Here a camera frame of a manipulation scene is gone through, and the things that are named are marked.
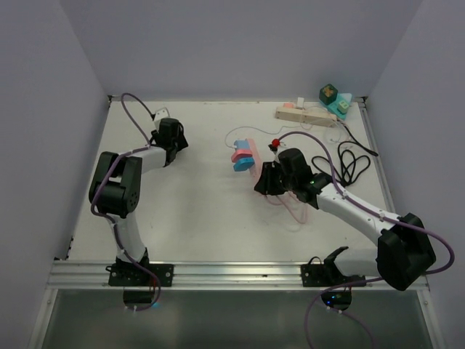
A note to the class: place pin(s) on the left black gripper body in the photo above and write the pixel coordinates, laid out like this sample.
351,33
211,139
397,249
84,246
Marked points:
179,142

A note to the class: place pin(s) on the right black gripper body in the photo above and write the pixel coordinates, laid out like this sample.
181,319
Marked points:
289,182

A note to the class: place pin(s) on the pink power strip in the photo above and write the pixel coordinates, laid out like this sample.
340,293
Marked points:
298,211

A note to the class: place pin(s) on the blue adapter plug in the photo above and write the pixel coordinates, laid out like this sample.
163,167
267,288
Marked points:
243,164

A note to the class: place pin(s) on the pink adapter plug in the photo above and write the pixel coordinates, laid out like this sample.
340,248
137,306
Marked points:
241,153

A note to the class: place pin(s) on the light blue usb charger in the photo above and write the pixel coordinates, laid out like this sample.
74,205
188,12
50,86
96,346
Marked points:
241,144

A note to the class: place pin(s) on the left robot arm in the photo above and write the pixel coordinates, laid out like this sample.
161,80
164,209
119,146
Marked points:
114,195

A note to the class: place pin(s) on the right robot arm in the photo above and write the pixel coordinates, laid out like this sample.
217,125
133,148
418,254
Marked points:
401,252

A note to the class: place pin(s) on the beige power strip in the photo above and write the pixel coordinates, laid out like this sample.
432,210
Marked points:
313,116

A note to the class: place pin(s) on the teal power strip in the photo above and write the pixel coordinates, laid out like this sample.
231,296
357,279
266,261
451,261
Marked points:
332,108

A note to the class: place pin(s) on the dark green cube charger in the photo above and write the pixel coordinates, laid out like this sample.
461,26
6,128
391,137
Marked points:
328,94

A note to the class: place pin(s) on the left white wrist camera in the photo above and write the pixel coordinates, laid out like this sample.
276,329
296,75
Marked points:
161,113

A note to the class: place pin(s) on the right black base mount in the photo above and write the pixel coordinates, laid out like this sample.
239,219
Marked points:
324,273

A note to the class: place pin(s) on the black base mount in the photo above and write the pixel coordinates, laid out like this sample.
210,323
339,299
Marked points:
126,274
324,273

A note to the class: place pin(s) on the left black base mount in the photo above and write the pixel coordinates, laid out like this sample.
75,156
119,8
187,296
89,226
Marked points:
126,274

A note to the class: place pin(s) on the aluminium rail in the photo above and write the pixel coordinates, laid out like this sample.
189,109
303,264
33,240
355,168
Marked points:
205,276

